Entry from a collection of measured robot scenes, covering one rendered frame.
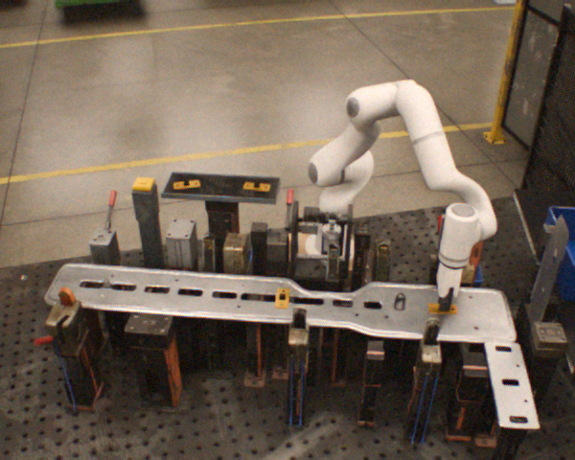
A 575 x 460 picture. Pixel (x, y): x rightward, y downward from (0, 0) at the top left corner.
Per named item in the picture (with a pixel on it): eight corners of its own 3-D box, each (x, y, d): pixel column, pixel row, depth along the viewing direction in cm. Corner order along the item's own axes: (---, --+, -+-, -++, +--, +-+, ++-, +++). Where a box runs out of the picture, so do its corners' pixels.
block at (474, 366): (442, 442, 184) (459, 378, 167) (439, 411, 193) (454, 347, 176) (474, 444, 183) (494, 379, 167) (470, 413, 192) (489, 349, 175)
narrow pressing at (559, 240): (536, 331, 178) (568, 235, 158) (528, 304, 187) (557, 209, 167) (538, 331, 178) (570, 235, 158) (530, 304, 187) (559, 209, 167)
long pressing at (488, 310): (36, 310, 185) (35, 307, 184) (64, 263, 203) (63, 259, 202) (518, 346, 175) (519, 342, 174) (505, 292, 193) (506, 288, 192)
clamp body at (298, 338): (278, 427, 188) (278, 347, 167) (283, 396, 198) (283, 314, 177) (310, 430, 187) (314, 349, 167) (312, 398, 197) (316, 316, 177)
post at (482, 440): (475, 447, 182) (496, 381, 165) (471, 416, 191) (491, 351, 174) (496, 448, 182) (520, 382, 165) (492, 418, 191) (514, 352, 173)
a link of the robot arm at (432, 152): (452, 134, 179) (486, 238, 177) (405, 146, 174) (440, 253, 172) (471, 125, 171) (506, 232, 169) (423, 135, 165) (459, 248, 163)
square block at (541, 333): (508, 425, 188) (539, 341, 167) (504, 404, 195) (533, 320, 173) (535, 426, 188) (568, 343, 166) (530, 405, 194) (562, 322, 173)
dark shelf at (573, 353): (572, 380, 163) (576, 373, 162) (512, 195, 235) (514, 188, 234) (654, 385, 162) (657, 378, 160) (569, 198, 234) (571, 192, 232)
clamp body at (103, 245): (101, 328, 220) (81, 244, 199) (110, 306, 229) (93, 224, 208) (127, 330, 220) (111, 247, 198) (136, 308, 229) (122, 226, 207)
